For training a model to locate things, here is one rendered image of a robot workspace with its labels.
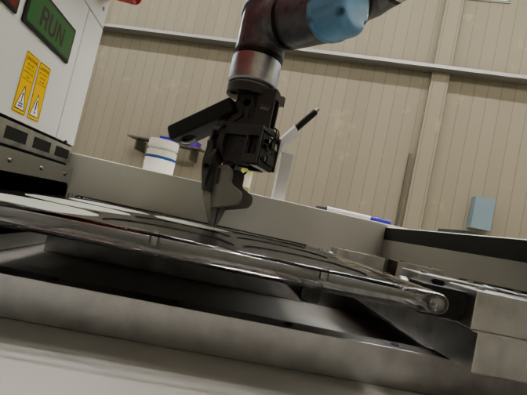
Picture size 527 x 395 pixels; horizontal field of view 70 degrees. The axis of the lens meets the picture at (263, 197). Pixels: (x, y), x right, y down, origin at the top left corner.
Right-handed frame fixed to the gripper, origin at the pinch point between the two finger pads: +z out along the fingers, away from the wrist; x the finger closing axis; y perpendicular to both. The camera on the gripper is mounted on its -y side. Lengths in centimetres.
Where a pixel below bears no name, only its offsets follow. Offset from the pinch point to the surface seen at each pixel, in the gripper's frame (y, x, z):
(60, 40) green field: -16.8, -17.5, -18.2
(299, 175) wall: -199, 617, -99
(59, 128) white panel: -20.3, -12.0, -7.8
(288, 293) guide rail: 12.8, 5.0, 8.5
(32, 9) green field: -13.2, -23.8, -18.2
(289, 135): 5.3, 11.2, -16.6
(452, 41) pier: 16, 655, -388
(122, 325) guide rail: 11.1, -27.0, 8.3
